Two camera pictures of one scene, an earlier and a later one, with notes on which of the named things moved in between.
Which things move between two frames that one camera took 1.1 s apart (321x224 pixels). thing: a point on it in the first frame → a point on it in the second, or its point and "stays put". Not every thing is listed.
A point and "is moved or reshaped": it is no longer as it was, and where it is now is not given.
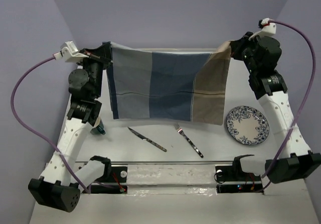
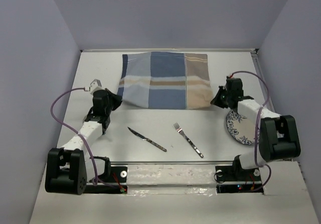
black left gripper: (102, 55) → (116, 99)
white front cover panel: (171, 175) stays put
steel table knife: (148, 140) stays put
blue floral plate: (247, 125) stays put
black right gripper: (239, 44) → (216, 101)
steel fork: (180, 131) stays put
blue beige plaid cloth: (184, 87) is moved or reshaped
